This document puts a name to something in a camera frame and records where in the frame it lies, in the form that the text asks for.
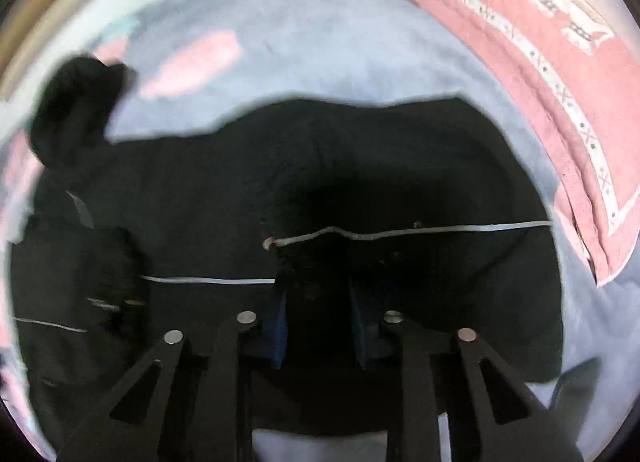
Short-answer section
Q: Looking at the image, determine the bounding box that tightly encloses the pink patterned pillow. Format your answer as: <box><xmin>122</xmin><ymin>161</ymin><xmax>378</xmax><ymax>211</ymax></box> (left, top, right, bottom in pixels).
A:
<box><xmin>340</xmin><ymin>0</ymin><xmax>640</xmax><ymax>288</ymax></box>

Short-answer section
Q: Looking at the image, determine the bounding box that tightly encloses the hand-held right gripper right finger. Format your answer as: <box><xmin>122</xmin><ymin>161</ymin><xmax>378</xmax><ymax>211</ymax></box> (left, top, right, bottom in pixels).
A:
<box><xmin>347</xmin><ymin>282</ymin><xmax>586</xmax><ymax>462</ymax></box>

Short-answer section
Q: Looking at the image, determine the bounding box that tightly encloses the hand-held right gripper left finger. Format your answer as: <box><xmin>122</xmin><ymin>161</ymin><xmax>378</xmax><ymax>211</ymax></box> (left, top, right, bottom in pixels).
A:
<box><xmin>55</xmin><ymin>287</ymin><xmax>291</xmax><ymax>462</ymax></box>

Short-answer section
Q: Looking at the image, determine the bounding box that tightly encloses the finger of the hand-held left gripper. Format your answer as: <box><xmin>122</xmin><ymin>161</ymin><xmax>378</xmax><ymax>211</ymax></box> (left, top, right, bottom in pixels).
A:
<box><xmin>85</xmin><ymin>227</ymin><xmax>148</xmax><ymax>338</ymax></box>

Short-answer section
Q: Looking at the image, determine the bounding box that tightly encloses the grey floral blanket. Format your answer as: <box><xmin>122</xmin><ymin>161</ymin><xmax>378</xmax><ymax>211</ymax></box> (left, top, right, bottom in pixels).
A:
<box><xmin>0</xmin><ymin>0</ymin><xmax>631</xmax><ymax>462</ymax></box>

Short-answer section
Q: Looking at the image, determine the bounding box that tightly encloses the black jacket with white piping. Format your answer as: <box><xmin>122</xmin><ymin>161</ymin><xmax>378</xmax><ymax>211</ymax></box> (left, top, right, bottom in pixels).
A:
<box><xmin>10</xmin><ymin>56</ymin><xmax>566</xmax><ymax>438</ymax></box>

